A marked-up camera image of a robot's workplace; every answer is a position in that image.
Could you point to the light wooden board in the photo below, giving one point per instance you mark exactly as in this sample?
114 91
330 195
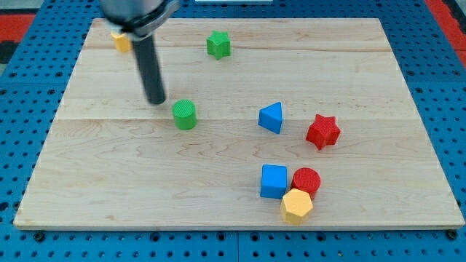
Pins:
113 162

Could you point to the yellow block top left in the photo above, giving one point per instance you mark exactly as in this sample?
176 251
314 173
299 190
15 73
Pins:
121 42

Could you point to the red star block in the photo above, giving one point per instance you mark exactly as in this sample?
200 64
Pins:
323 132

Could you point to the blue cube block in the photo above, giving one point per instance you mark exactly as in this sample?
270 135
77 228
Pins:
274 181

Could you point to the red cylinder block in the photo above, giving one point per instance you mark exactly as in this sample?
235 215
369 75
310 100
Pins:
306 179

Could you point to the green star block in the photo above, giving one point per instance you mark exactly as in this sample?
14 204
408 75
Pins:
218 44

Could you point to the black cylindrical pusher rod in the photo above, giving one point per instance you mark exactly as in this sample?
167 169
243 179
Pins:
148 67

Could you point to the blue triangle block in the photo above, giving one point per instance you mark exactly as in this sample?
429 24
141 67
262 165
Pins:
271 117

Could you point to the yellow hexagon block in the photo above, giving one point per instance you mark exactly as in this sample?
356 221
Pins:
296 206

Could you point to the green cylinder block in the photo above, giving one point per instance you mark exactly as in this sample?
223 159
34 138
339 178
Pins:
184 114

